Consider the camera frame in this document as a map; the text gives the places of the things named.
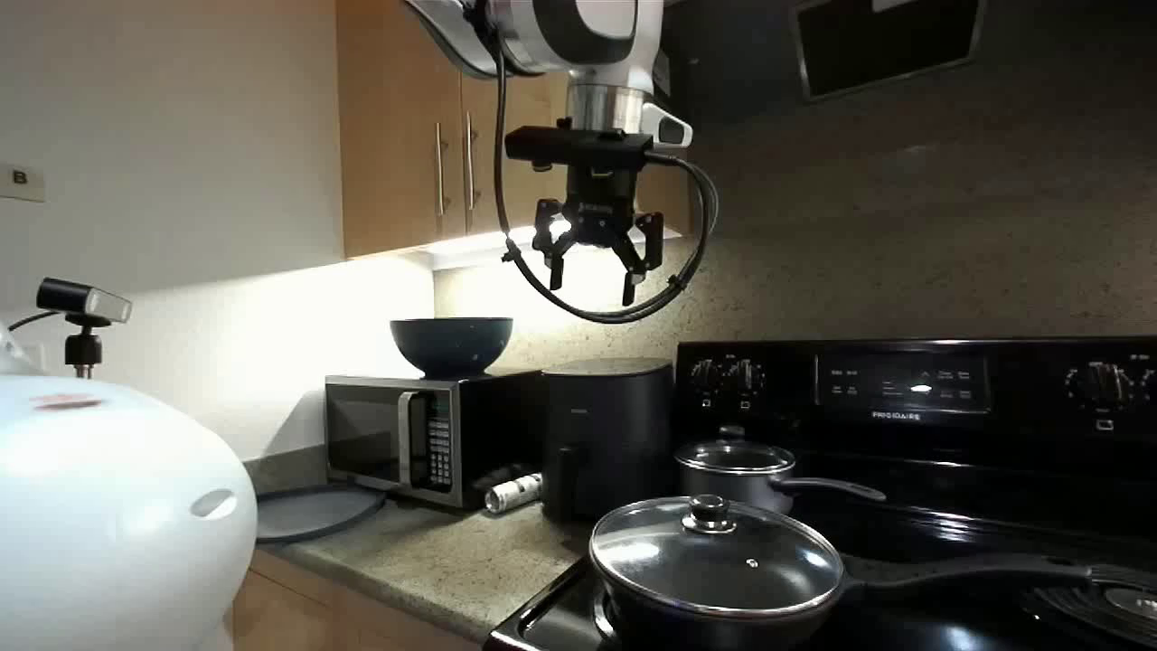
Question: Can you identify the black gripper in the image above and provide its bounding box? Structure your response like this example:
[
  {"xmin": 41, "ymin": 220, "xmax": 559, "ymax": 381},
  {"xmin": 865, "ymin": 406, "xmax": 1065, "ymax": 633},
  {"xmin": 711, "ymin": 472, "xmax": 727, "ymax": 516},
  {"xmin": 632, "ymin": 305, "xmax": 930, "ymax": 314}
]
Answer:
[{"xmin": 527, "ymin": 151, "xmax": 669, "ymax": 309}]

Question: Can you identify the glass pan lid with knob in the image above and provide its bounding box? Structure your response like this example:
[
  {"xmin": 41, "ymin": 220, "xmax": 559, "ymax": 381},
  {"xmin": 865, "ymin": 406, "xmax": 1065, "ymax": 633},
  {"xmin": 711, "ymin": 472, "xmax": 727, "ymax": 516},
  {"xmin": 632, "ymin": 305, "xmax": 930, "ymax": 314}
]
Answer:
[{"xmin": 586, "ymin": 490, "xmax": 851, "ymax": 627}]

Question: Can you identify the small glass saucepan lid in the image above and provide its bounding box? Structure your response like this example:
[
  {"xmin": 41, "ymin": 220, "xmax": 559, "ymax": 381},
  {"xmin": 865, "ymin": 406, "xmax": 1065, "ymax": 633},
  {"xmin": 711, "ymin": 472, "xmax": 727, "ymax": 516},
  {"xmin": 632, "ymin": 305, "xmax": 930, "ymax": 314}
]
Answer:
[{"xmin": 674, "ymin": 423, "xmax": 801, "ymax": 482}]

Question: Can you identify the black frying pan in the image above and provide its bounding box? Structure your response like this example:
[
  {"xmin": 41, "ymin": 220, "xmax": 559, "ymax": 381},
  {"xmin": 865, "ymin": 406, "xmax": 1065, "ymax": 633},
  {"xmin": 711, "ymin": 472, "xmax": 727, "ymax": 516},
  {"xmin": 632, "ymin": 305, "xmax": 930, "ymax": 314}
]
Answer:
[{"xmin": 594, "ymin": 550, "xmax": 1157, "ymax": 651}]

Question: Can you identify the dark blue bowl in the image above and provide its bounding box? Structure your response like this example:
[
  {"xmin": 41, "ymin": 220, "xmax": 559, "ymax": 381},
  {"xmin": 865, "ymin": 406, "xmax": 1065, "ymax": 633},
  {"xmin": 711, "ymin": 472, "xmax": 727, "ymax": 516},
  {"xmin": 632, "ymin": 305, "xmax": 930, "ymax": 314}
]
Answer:
[{"xmin": 386, "ymin": 314, "xmax": 518, "ymax": 381}]

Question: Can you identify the black air fryer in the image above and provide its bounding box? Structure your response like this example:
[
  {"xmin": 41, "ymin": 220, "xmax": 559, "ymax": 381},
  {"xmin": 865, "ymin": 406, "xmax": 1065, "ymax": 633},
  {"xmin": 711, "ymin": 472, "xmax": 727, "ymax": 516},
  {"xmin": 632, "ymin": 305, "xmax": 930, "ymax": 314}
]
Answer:
[{"xmin": 535, "ymin": 363, "xmax": 677, "ymax": 528}]

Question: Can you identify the white seasoning bottle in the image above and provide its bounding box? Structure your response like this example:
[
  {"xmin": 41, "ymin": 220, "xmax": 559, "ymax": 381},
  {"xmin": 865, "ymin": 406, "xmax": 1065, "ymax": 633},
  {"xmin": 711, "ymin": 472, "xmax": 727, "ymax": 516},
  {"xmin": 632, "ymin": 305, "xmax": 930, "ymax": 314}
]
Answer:
[{"xmin": 482, "ymin": 472, "xmax": 548, "ymax": 520}]

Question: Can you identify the stainless steel microwave oven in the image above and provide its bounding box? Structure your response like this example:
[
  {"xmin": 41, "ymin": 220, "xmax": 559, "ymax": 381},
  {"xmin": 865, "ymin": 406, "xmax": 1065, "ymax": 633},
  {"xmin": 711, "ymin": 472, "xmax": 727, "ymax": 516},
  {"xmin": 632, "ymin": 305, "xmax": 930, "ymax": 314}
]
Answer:
[{"xmin": 322, "ymin": 368, "xmax": 545, "ymax": 515}]

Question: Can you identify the small black saucepan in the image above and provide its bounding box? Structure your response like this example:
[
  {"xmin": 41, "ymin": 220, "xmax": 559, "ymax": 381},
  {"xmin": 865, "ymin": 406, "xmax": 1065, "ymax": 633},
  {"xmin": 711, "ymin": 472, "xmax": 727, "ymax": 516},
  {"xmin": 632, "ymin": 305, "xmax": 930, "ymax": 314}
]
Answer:
[{"xmin": 674, "ymin": 455, "xmax": 888, "ymax": 520}]

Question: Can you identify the black range hood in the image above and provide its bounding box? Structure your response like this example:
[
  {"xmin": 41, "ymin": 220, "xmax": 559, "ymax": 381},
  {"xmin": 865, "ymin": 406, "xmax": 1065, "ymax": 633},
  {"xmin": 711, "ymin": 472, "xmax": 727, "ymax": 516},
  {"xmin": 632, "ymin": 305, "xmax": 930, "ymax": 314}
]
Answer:
[{"xmin": 657, "ymin": 0, "xmax": 992, "ymax": 127}]

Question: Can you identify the grey round plate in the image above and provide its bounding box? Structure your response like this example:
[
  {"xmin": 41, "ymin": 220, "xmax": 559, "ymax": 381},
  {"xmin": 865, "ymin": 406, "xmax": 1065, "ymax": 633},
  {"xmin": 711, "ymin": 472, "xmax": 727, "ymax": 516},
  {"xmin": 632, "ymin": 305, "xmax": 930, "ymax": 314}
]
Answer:
[{"xmin": 254, "ymin": 482, "xmax": 392, "ymax": 545}]

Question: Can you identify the black electric stove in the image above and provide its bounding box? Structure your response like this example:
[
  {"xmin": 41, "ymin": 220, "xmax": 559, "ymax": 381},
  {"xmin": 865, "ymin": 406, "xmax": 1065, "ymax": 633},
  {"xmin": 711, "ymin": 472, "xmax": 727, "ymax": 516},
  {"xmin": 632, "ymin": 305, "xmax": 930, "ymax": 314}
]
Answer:
[{"xmin": 484, "ymin": 332, "xmax": 1157, "ymax": 651}]

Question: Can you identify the black webcam on tripod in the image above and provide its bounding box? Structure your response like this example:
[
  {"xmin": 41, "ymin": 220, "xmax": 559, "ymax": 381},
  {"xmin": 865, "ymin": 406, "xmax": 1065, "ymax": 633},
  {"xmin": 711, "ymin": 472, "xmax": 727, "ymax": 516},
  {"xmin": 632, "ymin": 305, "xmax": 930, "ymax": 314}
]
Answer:
[{"xmin": 33, "ymin": 275, "xmax": 136, "ymax": 381}]

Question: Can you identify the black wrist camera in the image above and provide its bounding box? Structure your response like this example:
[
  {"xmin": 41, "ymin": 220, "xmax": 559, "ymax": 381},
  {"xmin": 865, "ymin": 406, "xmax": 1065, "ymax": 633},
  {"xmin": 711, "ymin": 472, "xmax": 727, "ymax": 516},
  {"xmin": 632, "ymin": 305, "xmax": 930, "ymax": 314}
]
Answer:
[{"xmin": 504, "ymin": 116, "xmax": 657, "ymax": 168}]

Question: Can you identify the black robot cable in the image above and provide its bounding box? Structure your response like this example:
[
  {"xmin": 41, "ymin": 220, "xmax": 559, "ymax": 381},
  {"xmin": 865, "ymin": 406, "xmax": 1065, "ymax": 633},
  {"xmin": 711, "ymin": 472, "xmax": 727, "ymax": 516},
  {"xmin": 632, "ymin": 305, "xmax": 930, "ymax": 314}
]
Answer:
[{"xmin": 488, "ymin": 44, "xmax": 723, "ymax": 330}]

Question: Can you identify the wooden wall cabinet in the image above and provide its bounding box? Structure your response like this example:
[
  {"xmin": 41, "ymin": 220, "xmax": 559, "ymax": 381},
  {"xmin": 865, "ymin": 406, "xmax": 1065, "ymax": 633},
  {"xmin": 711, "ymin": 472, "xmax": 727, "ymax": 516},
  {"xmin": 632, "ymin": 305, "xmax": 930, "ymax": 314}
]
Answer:
[{"xmin": 334, "ymin": 0, "xmax": 699, "ymax": 261}]

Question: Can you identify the white wall switch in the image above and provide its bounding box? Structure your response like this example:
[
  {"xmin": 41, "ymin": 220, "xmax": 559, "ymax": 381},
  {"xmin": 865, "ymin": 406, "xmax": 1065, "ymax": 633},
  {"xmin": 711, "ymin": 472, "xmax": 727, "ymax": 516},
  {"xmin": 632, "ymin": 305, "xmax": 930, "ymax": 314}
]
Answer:
[{"xmin": 0, "ymin": 160, "xmax": 51, "ymax": 205}]

